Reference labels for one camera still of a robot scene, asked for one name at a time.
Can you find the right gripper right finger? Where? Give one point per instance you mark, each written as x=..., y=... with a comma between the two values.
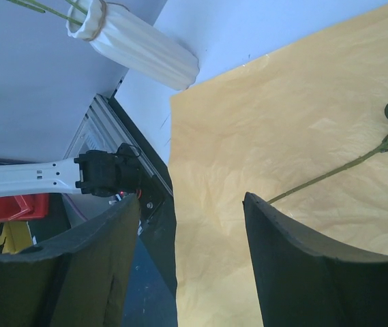
x=304, y=278

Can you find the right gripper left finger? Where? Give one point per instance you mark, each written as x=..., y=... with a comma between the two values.
x=77, y=278

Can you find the orange wrapping paper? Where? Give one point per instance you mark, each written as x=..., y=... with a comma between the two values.
x=305, y=128

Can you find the peach and yellow flower stem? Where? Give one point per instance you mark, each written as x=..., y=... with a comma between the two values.
x=75, y=15

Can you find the white flower stem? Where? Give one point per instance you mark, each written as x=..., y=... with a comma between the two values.
x=29, y=6

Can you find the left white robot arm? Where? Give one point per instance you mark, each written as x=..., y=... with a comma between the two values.
x=95, y=172

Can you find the white ceramic vase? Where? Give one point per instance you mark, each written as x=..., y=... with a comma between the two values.
x=119, y=35

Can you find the red plastic bin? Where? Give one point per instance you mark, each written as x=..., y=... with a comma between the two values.
x=24, y=208

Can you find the front aluminium rail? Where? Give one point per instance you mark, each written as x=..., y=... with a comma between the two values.
x=105, y=126

